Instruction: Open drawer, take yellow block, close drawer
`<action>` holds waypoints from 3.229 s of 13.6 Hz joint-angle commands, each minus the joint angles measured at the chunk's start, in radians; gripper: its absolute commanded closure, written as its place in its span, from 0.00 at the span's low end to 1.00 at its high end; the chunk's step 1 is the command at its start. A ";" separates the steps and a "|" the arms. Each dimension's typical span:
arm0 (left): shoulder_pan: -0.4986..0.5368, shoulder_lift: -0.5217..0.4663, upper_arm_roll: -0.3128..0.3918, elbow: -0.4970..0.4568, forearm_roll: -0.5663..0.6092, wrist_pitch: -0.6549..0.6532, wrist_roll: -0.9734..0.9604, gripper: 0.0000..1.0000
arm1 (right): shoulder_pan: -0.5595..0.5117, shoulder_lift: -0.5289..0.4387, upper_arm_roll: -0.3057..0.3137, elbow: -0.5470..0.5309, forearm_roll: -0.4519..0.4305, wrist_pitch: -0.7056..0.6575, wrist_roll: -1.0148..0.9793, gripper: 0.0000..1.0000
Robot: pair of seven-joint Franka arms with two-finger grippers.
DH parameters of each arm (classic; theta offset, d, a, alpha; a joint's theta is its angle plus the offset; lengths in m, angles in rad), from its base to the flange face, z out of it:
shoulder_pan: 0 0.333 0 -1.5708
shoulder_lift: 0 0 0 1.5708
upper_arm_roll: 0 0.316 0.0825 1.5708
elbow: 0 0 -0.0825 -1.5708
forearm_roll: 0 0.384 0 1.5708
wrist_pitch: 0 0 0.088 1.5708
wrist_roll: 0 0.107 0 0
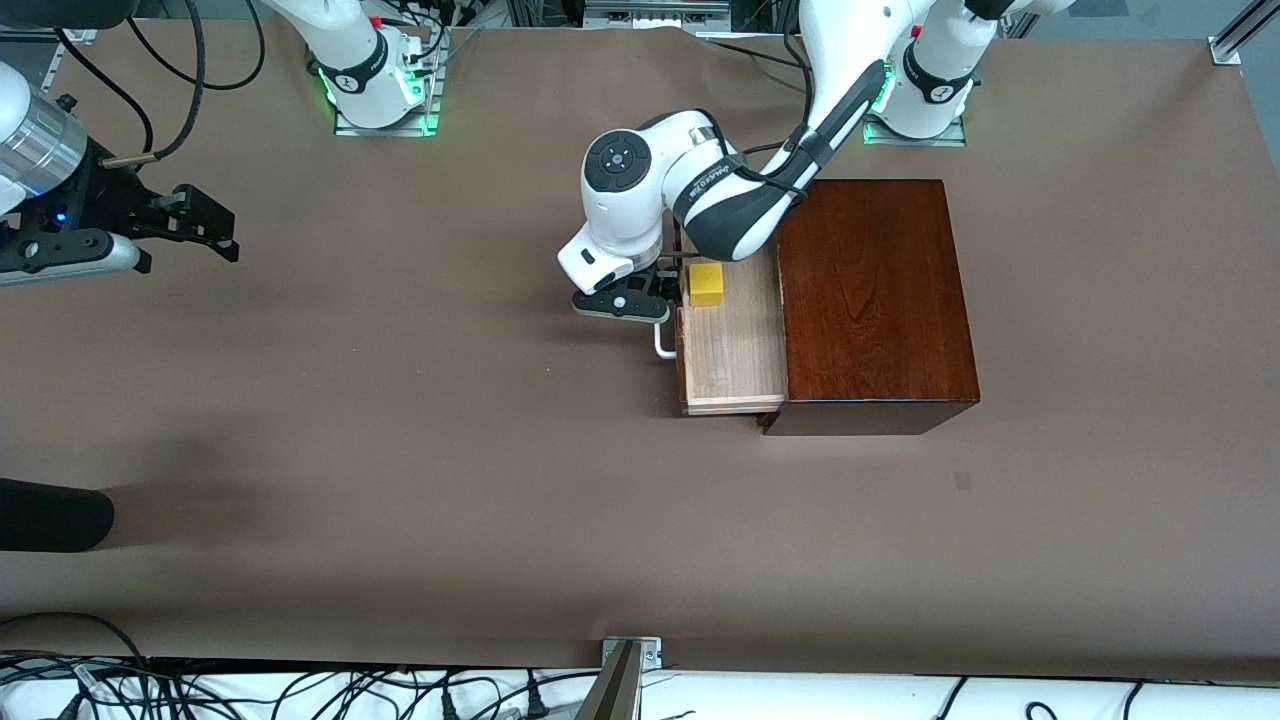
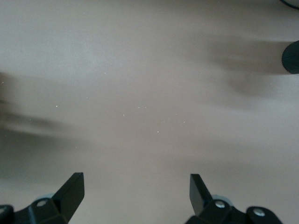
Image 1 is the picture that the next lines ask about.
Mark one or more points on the dark brown wooden cabinet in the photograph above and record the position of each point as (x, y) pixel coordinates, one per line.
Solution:
(870, 300)

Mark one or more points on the brown table cover sheet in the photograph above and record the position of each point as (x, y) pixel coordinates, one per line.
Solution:
(400, 450)

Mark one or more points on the aluminium profile post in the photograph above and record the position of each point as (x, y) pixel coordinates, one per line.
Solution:
(1240, 35)

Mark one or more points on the dark metal strut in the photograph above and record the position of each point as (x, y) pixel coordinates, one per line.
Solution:
(610, 690)

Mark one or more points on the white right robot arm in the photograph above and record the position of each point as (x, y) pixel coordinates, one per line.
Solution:
(350, 50)

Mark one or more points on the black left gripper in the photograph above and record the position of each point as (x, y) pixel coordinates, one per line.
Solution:
(668, 279)

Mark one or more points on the black ribbed foam cylinder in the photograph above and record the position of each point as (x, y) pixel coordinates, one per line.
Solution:
(50, 515)

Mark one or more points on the yellow block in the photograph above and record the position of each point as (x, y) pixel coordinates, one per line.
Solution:
(705, 285)

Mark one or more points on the small metal corner bracket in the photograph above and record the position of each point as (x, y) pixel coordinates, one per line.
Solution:
(645, 650)

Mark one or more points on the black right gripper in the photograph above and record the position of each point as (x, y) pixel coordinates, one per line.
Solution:
(112, 203)

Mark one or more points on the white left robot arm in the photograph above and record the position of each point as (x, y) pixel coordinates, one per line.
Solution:
(620, 200)

